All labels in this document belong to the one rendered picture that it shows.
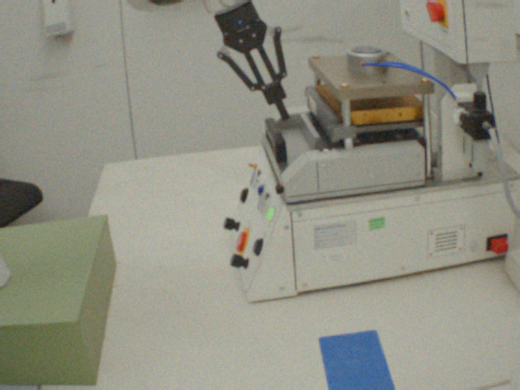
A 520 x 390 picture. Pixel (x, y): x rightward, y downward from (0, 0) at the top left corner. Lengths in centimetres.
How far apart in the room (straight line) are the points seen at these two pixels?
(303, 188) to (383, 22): 177
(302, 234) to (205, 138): 174
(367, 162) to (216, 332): 38
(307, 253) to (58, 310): 46
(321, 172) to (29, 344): 57
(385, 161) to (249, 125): 174
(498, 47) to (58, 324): 88
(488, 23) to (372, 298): 54
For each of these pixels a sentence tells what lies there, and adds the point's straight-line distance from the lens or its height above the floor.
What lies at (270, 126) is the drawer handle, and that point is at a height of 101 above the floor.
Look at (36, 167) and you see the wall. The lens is 310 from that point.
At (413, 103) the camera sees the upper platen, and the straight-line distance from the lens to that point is 134.
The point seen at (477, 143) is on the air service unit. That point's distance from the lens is 121.
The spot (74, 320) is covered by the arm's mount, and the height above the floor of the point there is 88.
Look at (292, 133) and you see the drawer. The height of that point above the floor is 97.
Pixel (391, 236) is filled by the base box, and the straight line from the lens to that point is 132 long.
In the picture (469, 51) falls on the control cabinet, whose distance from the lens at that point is 127.
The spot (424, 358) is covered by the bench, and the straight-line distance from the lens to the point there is 115.
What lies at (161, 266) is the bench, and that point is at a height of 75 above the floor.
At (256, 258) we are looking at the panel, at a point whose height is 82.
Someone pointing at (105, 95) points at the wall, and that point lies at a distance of 295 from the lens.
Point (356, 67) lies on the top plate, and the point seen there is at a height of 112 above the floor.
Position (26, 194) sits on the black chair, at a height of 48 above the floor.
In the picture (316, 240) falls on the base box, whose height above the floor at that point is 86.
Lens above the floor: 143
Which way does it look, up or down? 23 degrees down
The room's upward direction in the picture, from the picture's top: 5 degrees counter-clockwise
